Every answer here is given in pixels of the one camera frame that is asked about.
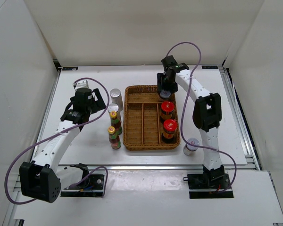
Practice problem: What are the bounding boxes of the silver-lid salt shaker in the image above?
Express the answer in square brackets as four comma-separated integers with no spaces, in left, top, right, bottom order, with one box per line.
[110,89,123,111]
[108,103,119,114]

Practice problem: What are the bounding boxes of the green-label sauce bottle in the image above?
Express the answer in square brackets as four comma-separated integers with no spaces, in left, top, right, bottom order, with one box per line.
[109,111,122,135]
[108,126,121,149]

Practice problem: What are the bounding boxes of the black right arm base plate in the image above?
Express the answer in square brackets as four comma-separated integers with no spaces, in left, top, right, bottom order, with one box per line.
[183,174,234,199]

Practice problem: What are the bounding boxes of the red-lid sauce jar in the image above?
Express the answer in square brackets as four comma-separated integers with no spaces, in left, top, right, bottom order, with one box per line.
[161,119,178,143]
[160,101,175,123]

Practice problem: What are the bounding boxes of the near silver-lid salt shaker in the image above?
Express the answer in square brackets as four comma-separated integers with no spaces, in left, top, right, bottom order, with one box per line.
[108,103,119,114]

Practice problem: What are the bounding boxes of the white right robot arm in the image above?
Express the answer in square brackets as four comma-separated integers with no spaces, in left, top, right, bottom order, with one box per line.
[157,55,225,188]

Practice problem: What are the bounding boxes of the far silver-lid salt shaker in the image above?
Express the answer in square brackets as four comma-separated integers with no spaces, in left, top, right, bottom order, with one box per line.
[110,89,123,111]

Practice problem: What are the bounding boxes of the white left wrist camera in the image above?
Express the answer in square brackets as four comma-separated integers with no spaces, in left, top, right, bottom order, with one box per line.
[73,80,89,91]

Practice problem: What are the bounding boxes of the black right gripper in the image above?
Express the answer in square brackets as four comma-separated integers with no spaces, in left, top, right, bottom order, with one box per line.
[157,73,178,95]

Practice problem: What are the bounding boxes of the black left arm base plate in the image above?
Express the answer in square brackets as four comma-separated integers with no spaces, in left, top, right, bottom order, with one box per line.
[60,166,108,198]

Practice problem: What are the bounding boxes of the brown wicker basket tray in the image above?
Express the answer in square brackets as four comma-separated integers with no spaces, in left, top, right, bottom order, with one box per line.
[123,85,181,151]

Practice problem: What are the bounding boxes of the near green-label sauce bottle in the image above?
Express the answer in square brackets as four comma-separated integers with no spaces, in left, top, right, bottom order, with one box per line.
[108,126,121,149]

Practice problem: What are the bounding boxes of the far green-label sauce bottle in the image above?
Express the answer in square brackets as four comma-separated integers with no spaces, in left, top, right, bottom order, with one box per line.
[109,111,122,135]

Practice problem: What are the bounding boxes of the white-lid spice jar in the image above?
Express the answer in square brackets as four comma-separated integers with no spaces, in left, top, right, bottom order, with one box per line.
[183,137,200,156]
[158,90,171,102]

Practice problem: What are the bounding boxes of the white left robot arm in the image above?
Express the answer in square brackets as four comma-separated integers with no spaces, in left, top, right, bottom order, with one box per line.
[19,88,106,203]

